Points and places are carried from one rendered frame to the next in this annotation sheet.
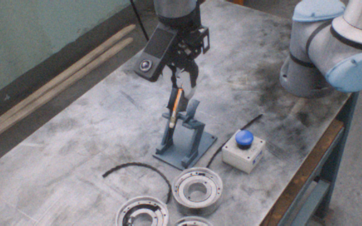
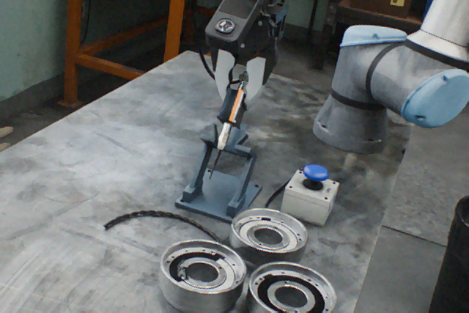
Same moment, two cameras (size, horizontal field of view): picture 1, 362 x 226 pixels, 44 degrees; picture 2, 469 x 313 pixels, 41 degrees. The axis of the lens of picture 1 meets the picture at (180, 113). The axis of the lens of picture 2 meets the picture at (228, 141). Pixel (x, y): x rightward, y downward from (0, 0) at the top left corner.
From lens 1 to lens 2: 0.43 m
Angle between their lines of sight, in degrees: 26
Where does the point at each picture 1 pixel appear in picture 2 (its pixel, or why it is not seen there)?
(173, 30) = not seen: outside the picture
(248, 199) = (335, 253)
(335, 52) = (418, 70)
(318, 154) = not seen: hidden behind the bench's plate
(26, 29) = not seen: outside the picture
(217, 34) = (212, 86)
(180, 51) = (261, 22)
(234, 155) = (303, 196)
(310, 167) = not seen: hidden behind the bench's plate
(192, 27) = not seen: outside the picture
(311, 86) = (363, 135)
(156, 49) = (238, 9)
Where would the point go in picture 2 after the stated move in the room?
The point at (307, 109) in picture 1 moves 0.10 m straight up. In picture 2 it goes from (363, 163) to (377, 115)
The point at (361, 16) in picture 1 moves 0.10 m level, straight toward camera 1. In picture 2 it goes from (449, 24) to (462, 41)
